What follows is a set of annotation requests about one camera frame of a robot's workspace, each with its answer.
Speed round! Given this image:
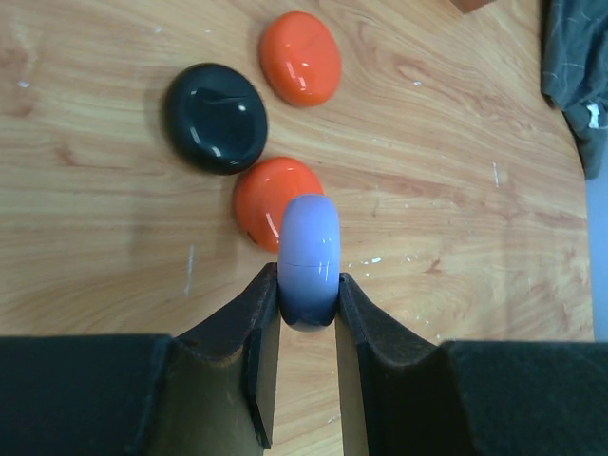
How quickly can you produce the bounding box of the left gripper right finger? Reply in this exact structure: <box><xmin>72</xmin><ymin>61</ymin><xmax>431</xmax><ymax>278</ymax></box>
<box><xmin>335</xmin><ymin>274</ymin><xmax>607</xmax><ymax>455</ymax></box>

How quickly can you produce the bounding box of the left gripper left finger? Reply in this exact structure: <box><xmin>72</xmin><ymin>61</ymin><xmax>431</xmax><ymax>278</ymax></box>
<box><xmin>1</xmin><ymin>263</ymin><xmax>280</xmax><ymax>455</ymax></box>

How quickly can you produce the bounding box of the lilac earbud charging case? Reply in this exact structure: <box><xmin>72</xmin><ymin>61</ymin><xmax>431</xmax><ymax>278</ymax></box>
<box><xmin>277</xmin><ymin>194</ymin><xmax>341</xmax><ymax>332</ymax></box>

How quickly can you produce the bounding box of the black earbud charging case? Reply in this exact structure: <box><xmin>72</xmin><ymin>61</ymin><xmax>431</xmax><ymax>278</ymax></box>
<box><xmin>161</xmin><ymin>63</ymin><xmax>268</xmax><ymax>175</ymax></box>

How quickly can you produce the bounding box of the orange earbud charging case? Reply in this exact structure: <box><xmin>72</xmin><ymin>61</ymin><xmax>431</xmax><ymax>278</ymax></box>
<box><xmin>258</xmin><ymin>10</ymin><xmax>342</xmax><ymax>107</ymax></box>

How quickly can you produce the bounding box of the wooden compartment tray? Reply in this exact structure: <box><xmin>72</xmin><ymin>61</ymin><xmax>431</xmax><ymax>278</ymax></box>
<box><xmin>450</xmin><ymin>0</ymin><xmax>494</xmax><ymax>14</ymax></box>

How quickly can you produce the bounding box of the grey checked cloth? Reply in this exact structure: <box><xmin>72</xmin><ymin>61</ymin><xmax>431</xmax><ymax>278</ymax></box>
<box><xmin>541</xmin><ymin>0</ymin><xmax>607</xmax><ymax>181</ymax></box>

